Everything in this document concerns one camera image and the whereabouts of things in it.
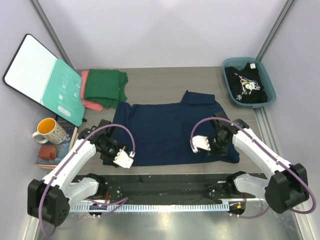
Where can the teal plastic bin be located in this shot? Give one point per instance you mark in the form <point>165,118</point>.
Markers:
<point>239,63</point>

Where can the folded pink t shirt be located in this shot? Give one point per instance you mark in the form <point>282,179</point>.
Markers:
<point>87,103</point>

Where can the white and teal board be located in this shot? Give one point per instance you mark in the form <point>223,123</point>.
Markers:
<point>38,74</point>

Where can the black printed t shirt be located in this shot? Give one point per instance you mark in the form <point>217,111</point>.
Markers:
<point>245,84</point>

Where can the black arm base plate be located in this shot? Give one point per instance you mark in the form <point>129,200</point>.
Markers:
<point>168,189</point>

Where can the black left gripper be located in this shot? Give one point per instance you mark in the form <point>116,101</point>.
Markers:
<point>111,159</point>

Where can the red small box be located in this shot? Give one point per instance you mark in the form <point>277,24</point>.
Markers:
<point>48,153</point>

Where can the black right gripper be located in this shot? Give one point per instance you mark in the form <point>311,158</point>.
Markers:
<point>216,152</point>

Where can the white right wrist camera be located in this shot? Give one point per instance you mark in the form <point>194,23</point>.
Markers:
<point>200,142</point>

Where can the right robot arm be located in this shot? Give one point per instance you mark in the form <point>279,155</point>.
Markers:
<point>284,186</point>

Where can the aluminium frame post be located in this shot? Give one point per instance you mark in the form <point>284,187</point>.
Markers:
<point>50,31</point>
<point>285,11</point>

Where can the navy blue t shirt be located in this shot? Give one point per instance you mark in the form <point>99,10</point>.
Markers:
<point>161,132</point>

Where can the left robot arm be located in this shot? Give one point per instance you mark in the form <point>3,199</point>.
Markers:
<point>85,147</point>

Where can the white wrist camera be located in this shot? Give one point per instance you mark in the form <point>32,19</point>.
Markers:
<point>124,159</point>
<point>200,142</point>

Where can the aluminium front rail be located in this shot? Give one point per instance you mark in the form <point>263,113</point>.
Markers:
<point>165,207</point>

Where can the left aluminium frame post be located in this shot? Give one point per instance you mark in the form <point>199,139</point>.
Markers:
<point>50,31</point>

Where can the yellow inside floral mug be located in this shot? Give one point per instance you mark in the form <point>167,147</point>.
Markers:
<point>49,130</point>

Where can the folded green t shirt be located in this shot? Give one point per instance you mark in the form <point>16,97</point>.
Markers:
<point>106,87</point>

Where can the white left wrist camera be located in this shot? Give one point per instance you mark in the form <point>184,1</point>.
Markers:
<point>124,159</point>

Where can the stack of books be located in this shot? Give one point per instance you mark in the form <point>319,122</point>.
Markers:
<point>63,149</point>

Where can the right aluminium frame post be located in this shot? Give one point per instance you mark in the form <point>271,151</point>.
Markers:
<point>285,11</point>

